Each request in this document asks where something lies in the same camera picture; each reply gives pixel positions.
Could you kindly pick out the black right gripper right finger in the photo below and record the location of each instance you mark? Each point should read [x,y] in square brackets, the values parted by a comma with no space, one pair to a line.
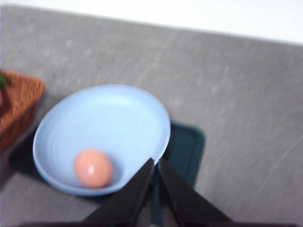
[188,205]

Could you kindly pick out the brown egg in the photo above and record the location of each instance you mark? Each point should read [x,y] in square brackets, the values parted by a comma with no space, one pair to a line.
[93,168]

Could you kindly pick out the light blue plate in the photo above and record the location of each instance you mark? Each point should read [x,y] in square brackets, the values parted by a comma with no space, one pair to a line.
[96,139]

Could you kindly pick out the brown wicker basket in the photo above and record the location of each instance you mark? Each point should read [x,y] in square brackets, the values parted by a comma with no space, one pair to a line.
[18,97]

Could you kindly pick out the dark green rectangular tray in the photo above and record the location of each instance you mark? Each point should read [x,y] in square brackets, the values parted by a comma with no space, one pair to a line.
[183,152]

